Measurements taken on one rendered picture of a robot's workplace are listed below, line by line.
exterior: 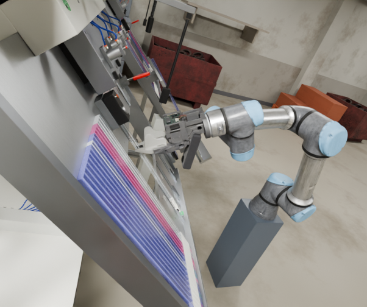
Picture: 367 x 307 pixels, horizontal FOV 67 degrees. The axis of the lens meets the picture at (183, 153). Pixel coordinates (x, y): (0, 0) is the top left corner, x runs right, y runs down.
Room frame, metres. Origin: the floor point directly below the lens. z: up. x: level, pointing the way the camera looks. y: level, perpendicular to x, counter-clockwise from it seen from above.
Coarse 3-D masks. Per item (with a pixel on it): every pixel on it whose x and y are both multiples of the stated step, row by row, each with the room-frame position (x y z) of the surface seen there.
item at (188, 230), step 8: (176, 168) 1.03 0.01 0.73; (176, 176) 0.98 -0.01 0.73; (176, 184) 0.93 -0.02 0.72; (184, 200) 0.83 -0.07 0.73; (184, 208) 0.79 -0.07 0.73; (184, 216) 0.76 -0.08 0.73; (184, 224) 0.72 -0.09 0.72; (192, 240) 0.66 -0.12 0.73; (192, 248) 0.63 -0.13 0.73; (200, 272) 0.55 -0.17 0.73; (200, 280) 0.53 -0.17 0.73; (200, 288) 0.50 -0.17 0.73
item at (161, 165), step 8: (160, 160) 0.90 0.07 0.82; (160, 168) 0.83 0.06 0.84; (168, 168) 0.95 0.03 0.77; (160, 176) 0.77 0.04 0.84; (168, 176) 0.89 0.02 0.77; (168, 184) 0.82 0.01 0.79; (160, 192) 0.67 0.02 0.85; (176, 192) 0.86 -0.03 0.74; (160, 200) 0.63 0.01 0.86; (168, 200) 0.71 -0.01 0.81; (176, 200) 0.81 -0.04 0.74; (168, 208) 0.66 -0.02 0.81; (176, 216) 0.70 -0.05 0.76; (176, 224) 0.65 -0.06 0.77; (184, 232) 0.69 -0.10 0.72
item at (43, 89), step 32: (0, 64) 0.32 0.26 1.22; (32, 64) 0.40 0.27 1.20; (64, 64) 0.52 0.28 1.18; (32, 96) 0.34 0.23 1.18; (64, 96) 0.44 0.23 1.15; (128, 96) 0.93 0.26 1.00; (32, 128) 0.29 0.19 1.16; (64, 128) 0.37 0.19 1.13; (128, 128) 0.71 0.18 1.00; (64, 160) 0.31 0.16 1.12
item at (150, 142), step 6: (144, 138) 0.66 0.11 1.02; (150, 138) 0.66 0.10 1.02; (156, 138) 0.67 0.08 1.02; (162, 138) 0.67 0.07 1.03; (144, 144) 0.66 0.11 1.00; (150, 144) 0.66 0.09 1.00; (156, 144) 0.67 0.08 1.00; (162, 144) 0.67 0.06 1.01; (138, 150) 0.66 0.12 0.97; (144, 150) 0.65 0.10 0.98; (150, 150) 0.65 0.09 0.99
